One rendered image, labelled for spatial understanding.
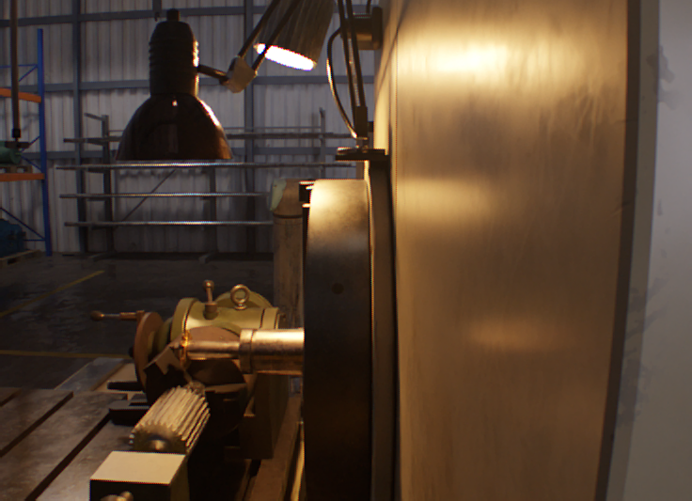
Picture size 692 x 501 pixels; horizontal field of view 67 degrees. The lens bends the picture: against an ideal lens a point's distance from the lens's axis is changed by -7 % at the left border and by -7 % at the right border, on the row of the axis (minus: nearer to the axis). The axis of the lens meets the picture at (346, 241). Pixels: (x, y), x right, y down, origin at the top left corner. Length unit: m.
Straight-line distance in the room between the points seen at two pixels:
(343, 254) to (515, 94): 0.53
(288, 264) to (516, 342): 1.83
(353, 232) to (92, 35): 11.19
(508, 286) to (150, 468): 0.66
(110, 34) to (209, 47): 1.95
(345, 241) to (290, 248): 1.27
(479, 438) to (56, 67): 11.89
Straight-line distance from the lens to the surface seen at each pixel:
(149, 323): 1.33
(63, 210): 11.86
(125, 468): 0.80
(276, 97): 10.55
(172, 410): 0.89
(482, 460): 0.22
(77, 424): 1.48
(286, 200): 1.91
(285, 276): 2.00
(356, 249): 0.69
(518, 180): 0.17
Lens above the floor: 1.60
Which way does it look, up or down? 8 degrees down
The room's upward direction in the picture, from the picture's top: straight up
